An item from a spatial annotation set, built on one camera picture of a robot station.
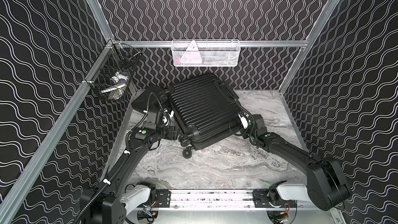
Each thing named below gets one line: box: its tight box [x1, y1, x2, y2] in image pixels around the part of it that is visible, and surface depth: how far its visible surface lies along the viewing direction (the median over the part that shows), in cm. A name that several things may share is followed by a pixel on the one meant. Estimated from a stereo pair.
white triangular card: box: [179, 39, 203, 64], surface depth 91 cm
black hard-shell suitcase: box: [169, 73, 244, 159], surface depth 85 cm
